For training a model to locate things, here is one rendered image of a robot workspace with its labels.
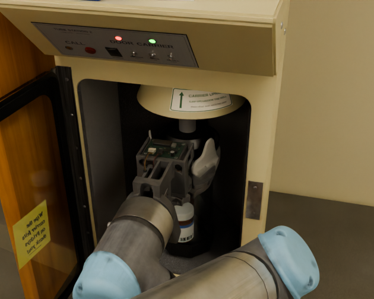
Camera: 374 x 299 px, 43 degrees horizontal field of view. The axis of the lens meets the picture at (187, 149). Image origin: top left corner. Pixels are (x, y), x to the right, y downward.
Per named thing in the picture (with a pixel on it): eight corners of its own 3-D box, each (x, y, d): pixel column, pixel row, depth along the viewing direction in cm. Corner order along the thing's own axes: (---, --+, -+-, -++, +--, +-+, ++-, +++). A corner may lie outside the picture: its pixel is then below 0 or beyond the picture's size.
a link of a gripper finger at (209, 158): (234, 129, 75) (197, 154, 69) (233, 159, 78) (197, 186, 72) (218, 123, 76) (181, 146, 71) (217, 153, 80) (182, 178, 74)
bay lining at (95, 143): (143, 183, 108) (134, 29, 90) (257, 201, 102) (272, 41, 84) (98, 256, 88) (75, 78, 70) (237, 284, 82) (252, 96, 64)
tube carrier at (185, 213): (168, 213, 95) (166, 117, 85) (221, 222, 93) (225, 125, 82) (150, 248, 87) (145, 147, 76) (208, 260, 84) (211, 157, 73)
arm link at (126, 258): (108, 345, 53) (51, 298, 51) (141, 273, 62) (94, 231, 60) (154, 325, 49) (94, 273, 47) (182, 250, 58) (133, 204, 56)
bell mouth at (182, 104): (156, 70, 86) (155, 41, 84) (253, 80, 83) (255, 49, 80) (120, 112, 72) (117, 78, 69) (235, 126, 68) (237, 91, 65)
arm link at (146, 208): (165, 265, 60) (106, 253, 62) (176, 240, 64) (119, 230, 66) (163, 220, 56) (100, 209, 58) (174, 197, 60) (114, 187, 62)
